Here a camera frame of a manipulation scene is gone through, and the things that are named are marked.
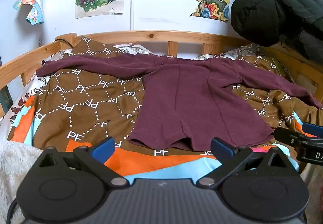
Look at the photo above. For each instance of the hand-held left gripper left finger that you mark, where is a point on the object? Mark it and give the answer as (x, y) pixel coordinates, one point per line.
(104, 149)

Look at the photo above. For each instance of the white fluffy blanket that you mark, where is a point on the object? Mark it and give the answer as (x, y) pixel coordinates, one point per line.
(12, 163)

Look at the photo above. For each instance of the brown patterned blanket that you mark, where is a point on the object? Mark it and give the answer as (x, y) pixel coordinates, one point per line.
(83, 93)

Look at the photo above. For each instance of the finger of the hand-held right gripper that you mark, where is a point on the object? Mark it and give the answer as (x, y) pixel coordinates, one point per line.
(313, 128)
(287, 135)

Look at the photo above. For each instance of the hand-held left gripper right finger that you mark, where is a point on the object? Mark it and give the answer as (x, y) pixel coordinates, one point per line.
(221, 149)

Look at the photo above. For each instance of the black padded jacket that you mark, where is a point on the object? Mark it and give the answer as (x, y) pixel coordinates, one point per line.
(265, 12)

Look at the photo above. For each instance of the maroon long-sleeve shirt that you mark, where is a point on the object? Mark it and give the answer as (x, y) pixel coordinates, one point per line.
(191, 98)

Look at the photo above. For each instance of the wooden bed frame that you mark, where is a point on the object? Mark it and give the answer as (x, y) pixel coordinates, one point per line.
(151, 35)

